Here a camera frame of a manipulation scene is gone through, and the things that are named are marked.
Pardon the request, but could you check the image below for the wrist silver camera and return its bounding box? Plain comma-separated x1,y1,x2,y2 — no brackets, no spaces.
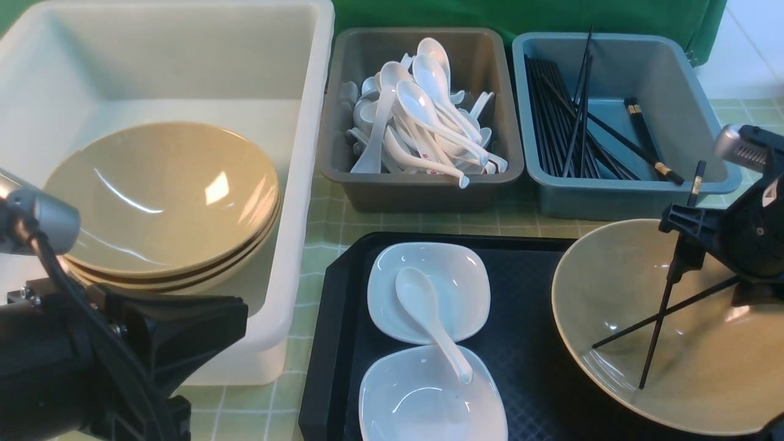
1,169,81,255
714,124,767,173

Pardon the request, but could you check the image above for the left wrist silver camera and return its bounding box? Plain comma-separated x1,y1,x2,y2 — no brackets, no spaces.
1,169,81,255

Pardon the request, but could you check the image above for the white square dish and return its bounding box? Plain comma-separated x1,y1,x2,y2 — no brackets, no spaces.
367,242,491,344
358,345,509,440

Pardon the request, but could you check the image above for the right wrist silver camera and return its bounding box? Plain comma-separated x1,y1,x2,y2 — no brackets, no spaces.
714,124,767,173

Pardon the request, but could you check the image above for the green cloth backdrop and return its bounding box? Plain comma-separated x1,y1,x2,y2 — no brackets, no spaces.
333,1,727,66

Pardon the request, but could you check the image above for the bundle of black chopsticks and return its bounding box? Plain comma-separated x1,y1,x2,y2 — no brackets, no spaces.
524,29,684,186

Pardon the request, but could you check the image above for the white soup spoon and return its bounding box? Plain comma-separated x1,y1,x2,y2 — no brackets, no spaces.
395,267,474,385

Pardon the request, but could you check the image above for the pile of white soup spoons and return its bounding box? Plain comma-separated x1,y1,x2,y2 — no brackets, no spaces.
338,37,509,188

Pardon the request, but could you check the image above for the large white plastic tub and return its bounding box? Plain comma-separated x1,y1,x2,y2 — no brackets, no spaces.
1,1,335,385

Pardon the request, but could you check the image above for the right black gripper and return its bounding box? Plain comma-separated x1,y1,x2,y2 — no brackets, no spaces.
659,126,783,307

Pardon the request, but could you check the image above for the black plastic serving tray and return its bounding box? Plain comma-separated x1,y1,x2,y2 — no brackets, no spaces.
299,232,784,441

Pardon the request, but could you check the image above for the black chopstick across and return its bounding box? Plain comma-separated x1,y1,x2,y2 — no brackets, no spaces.
592,276,741,349

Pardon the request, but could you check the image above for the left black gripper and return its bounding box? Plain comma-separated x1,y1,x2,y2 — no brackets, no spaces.
1,279,249,440

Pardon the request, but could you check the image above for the tan noodle bowl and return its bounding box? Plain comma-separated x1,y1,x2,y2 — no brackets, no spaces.
551,219,783,435

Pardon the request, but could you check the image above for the grey plastic spoon bin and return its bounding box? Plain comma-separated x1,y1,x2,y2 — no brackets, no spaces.
316,28,526,213

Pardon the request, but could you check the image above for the top tan bowl in stack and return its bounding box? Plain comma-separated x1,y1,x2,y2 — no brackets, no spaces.
43,122,282,278

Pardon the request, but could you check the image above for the black camera cable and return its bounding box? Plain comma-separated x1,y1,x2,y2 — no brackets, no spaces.
18,214,178,441

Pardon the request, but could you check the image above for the blue plastic chopstick bin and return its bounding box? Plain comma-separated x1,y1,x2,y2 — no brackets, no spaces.
512,32,742,221

